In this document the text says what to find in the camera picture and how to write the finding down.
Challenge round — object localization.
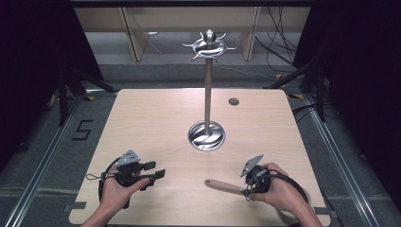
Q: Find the thin grey cord loop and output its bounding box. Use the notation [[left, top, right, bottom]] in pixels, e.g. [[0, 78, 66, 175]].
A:
[[85, 172, 104, 182]]

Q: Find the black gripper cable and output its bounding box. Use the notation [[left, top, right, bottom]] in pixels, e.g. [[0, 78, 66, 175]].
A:
[[97, 156, 123, 203], [267, 171, 310, 204]]

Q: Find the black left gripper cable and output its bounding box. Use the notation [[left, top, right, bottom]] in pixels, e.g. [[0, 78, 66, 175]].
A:
[[97, 156, 123, 203]]

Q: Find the person's left hand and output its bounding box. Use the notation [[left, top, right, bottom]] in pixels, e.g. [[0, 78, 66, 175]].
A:
[[99, 171, 151, 218]]

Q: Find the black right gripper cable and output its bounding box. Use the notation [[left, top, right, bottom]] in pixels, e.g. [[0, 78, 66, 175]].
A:
[[267, 171, 310, 204]]

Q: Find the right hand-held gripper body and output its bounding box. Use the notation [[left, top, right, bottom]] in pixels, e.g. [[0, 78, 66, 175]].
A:
[[239, 153, 272, 195]]

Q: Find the black curtain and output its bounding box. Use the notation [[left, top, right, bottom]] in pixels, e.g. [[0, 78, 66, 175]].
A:
[[292, 0, 401, 204], [0, 0, 106, 173]]

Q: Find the person's right hand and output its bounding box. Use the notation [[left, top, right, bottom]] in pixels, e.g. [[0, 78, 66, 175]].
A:
[[251, 162, 305, 216]]

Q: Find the bundle of black floor cables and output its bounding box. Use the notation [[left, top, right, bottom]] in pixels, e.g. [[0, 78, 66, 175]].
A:
[[254, 6, 300, 66]]

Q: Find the light wooden shelf unit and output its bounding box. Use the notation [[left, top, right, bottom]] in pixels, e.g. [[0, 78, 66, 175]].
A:
[[74, 7, 312, 62]]

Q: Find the black tripod stand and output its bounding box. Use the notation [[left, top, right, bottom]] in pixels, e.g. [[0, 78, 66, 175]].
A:
[[263, 55, 329, 123], [56, 64, 117, 128]]

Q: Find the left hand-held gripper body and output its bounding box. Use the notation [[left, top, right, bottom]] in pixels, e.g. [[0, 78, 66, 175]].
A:
[[113, 149, 149, 210]]

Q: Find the silver metal utensil stand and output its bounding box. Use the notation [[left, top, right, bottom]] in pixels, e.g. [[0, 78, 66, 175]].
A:
[[182, 28, 237, 152]]

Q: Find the wooden spoon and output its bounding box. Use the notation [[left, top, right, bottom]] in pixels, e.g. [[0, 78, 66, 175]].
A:
[[203, 178, 248, 197]]

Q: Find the metal floor rail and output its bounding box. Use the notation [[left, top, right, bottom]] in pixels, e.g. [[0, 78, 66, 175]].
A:
[[302, 94, 381, 227], [3, 91, 88, 227]]

